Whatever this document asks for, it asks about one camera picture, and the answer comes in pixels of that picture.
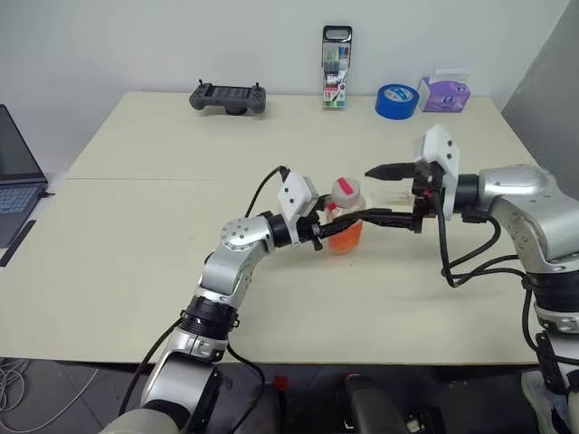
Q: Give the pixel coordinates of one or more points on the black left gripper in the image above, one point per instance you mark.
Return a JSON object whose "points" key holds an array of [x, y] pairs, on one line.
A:
{"points": [[311, 231]]}

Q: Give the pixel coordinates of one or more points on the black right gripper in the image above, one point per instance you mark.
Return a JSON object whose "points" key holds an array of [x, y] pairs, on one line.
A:
{"points": [[427, 194]]}

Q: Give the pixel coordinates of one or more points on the orange drink plastic bottle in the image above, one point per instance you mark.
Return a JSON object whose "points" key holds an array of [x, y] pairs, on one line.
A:
{"points": [[346, 194]]}

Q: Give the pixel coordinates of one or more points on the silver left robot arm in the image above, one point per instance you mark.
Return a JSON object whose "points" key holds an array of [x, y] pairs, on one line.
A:
{"points": [[235, 267]]}

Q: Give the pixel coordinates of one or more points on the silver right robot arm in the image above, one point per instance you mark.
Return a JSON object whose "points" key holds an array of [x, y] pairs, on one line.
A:
{"points": [[524, 199]]}

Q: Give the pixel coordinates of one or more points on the blue tape roll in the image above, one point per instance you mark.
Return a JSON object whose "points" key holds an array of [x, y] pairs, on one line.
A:
{"points": [[395, 101]]}

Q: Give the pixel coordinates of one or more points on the purple tissue box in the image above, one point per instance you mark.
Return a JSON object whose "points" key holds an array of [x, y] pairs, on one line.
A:
{"points": [[443, 95]]}

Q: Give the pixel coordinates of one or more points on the marker pen set case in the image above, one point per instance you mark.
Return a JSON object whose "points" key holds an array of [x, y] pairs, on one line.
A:
{"points": [[337, 72]]}

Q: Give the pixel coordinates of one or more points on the grey handheld remote controller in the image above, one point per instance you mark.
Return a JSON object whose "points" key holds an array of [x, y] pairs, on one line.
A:
{"points": [[227, 97]]}

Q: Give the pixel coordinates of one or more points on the black object with red cap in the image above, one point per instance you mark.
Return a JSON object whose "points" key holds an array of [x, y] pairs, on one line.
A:
{"points": [[280, 393]]}

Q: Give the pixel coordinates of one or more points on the black rounded shape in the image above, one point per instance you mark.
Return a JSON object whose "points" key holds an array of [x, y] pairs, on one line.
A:
{"points": [[371, 402]]}

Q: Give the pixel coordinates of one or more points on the pale green shoe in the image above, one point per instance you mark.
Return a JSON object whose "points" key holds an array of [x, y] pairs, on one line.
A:
{"points": [[540, 398]]}

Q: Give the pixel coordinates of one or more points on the dark grey laptop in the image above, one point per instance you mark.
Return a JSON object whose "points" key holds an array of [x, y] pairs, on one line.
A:
{"points": [[16, 181]]}

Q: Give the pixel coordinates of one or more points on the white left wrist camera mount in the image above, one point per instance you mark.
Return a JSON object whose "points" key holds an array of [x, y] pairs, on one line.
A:
{"points": [[295, 192]]}

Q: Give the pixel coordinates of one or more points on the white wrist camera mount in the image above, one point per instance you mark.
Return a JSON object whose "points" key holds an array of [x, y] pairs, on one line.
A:
{"points": [[295, 192], [441, 149]]}

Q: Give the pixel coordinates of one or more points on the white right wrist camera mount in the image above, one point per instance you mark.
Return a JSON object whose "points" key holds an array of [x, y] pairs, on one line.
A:
{"points": [[441, 149]]}

